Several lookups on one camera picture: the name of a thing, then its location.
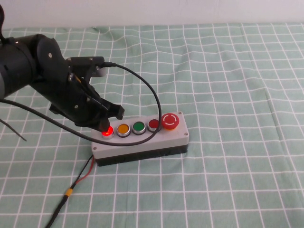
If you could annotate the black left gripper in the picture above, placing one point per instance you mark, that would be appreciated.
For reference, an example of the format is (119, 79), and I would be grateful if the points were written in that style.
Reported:
(76, 102)

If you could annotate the red push button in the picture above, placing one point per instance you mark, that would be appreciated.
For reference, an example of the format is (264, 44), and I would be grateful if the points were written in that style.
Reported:
(108, 133)
(154, 124)

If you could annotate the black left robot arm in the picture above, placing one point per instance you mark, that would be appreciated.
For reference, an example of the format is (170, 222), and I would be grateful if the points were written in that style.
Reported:
(19, 64)

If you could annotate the yellow push button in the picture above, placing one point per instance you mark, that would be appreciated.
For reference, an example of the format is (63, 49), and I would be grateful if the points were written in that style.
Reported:
(123, 129)

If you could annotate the green push button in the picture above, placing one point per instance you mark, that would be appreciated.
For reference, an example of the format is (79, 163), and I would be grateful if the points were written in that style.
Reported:
(139, 127)

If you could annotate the red emergency stop mushroom button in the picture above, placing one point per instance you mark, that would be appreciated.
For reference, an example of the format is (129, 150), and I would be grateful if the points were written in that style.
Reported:
(170, 120)

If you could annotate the green white-grid tablecloth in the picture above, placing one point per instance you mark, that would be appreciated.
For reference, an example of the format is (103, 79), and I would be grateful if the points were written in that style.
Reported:
(237, 95)

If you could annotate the grey button switch box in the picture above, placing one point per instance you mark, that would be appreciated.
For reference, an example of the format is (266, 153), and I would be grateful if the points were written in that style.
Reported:
(171, 140)

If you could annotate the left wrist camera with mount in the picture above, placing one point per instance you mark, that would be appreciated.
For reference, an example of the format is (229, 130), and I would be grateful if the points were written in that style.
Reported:
(85, 60)

